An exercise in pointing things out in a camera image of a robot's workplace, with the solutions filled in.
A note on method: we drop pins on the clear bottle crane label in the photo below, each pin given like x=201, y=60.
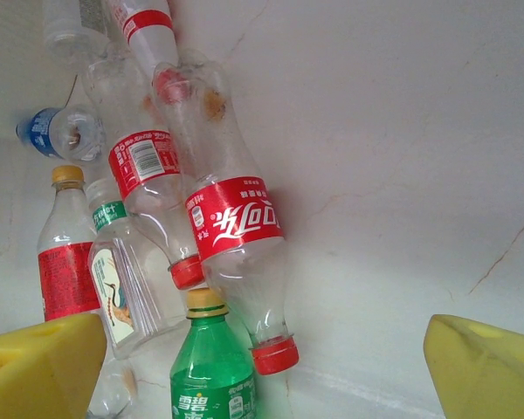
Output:
x=118, y=279

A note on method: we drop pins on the small red barcode label bottle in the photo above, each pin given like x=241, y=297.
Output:
x=139, y=161

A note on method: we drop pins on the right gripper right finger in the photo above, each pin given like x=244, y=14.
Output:
x=493, y=375

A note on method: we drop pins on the yellow cap red label bottle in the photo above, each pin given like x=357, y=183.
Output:
x=65, y=270

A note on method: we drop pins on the clear plastic bottle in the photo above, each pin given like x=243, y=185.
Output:
x=109, y=393
x=113, y=87

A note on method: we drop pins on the green soda bottle yellow cap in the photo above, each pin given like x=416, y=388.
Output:
x=209, y=371

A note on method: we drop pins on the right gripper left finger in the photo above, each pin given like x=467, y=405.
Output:
x=35, y=375

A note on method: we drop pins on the large cola bottle red cap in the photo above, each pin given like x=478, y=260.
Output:
x=236, y=218

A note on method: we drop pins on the red band water bottle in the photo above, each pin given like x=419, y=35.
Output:
x=150, y=26

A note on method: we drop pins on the clear bottle grey label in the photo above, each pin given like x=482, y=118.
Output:
x=65, y=30

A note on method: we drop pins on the blue label clear bottle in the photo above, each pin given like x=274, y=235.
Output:
x=43, y=131

